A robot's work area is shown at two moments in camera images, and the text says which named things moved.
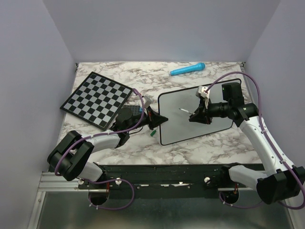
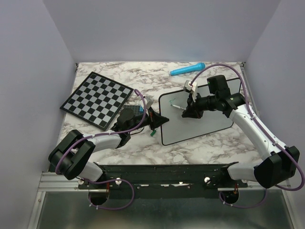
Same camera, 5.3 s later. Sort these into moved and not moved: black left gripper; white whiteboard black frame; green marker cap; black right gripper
Moved: black right gripper
Not moved: black left gripper; white whiteboard black frame; green marker cap
